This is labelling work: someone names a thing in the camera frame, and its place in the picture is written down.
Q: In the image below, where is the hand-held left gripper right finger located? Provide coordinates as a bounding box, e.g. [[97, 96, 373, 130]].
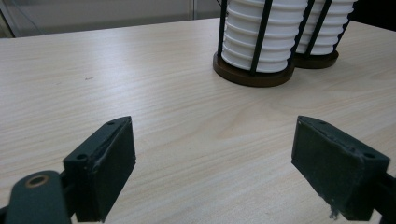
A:
[[290, 115, 391, 222]]

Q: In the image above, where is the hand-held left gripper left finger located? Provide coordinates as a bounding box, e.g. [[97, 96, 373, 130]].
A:
[[62, 116, 137, 223]]

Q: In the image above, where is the black wire cup holder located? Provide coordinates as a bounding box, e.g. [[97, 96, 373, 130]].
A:
[[292, 0, 360, 70], [213, 0, 316, 88]]

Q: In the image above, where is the stack of white paper cups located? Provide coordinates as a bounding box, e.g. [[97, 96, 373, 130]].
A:
[[295, 0, 358, 56], [221, 0, 310, 74]]

